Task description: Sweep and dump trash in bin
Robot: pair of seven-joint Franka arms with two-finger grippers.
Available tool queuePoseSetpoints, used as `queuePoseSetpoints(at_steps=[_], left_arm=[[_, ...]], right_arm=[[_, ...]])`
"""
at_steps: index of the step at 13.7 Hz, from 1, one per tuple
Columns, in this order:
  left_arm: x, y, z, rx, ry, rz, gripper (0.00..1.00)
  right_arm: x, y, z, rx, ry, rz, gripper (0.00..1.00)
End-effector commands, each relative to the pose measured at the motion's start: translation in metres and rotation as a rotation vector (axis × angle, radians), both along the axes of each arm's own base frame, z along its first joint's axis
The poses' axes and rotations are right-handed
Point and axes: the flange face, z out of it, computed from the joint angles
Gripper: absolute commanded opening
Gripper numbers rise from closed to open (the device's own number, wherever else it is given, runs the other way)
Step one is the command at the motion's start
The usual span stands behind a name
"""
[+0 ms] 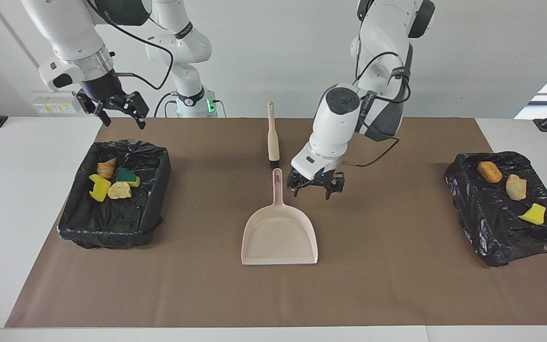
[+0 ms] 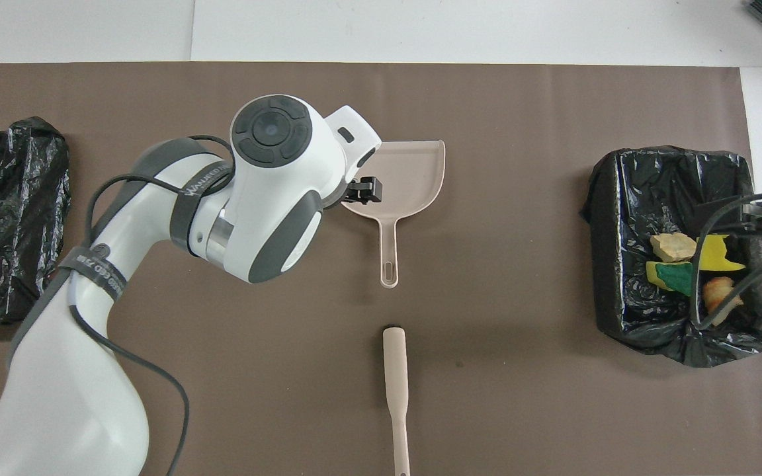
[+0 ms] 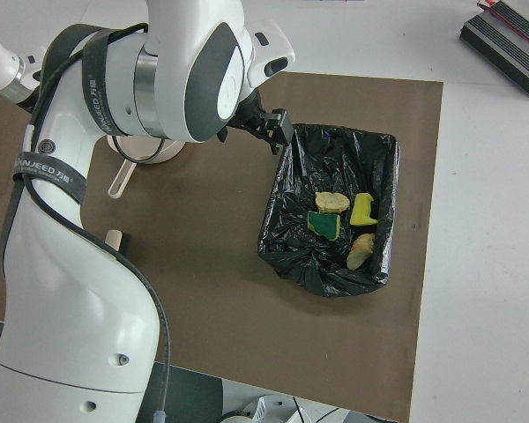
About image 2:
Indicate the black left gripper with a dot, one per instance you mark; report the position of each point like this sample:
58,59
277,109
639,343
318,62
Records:
352,192

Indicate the pink plastic dustpan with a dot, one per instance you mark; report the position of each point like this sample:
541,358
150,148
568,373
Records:
411,178

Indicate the notched yellow sponge piece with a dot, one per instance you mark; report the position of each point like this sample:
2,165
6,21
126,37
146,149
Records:
715,254

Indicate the striped croissant piece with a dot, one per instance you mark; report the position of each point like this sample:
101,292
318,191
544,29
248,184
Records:
674,248
717,291

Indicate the yellow sponge piece green backing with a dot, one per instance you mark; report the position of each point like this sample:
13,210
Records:
672,274

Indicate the pink brush with black bristles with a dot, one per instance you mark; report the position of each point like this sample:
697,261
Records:
395,370

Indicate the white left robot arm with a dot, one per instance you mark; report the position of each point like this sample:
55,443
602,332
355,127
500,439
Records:
275,178

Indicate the open bin with black bag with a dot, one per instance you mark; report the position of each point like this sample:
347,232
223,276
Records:
639,198

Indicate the bin covered by black bag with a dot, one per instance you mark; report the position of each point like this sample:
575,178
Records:
24,218

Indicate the brown table mat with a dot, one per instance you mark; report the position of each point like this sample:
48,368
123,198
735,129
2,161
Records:
487,396

